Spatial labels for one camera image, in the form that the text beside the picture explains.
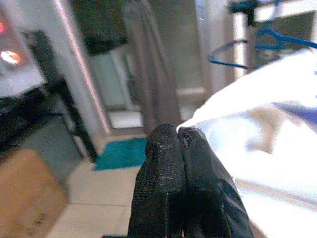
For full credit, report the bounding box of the white thin garment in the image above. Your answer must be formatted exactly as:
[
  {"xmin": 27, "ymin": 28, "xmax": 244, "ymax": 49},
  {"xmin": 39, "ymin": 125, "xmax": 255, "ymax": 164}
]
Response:
[{"xmin": 176, "ymin": 48, "xmax": 317, "ymax": 238}]

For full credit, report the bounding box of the blue plastic hanger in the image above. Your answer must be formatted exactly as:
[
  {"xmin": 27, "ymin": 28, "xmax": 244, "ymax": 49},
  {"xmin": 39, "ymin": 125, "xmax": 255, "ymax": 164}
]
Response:
[{"xmin": 207, "ymin": 26, "xmax": 317, "ymax": 69}]

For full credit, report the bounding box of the teal floor mat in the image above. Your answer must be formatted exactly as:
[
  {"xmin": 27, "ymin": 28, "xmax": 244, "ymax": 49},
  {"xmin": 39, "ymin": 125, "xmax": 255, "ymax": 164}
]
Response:
[{"xmin": 93, "ymin": 137, "xmax": 149, "ymax": 172}]

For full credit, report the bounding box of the silver door frame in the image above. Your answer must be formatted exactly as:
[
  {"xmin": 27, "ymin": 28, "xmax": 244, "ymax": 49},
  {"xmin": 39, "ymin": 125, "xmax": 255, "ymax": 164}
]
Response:
[{"xmin": 53, "ymin": 0, "xmax": 113, "ymax": 136}]

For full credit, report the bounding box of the brown cardboard box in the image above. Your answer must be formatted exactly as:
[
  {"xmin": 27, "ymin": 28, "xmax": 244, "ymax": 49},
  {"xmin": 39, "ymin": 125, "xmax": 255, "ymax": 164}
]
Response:
[{"xmin": 0, "ymin": 148, "xmax": 69, "ymax": 238}]

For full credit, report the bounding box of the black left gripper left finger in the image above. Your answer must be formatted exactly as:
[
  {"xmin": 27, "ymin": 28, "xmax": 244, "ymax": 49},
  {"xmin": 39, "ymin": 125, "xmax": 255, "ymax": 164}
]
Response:
[{"xmin": 128, "ymin": 123, "xmax": 187, "ymax": 238}]

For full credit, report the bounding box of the steel rail black clothes rack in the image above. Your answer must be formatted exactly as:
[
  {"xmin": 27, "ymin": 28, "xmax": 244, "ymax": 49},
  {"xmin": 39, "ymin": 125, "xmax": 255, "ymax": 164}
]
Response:
[{"xmin": 229, "ymin": 0, "xmax": 317, "ymax": 80}]

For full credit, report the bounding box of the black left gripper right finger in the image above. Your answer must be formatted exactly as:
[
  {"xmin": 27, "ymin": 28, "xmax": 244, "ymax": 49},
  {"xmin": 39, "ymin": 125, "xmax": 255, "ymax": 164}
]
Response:
[{"xmin": 178, "ymin": 126, "xmax": 255, "ymax": 238}]

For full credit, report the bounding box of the grey brown curtain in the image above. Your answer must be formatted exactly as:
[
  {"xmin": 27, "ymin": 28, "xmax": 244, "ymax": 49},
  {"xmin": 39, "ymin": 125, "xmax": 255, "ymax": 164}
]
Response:
[{"xmin": 122, "ymin": 0, "xmax": 183, "ymax": 129}]

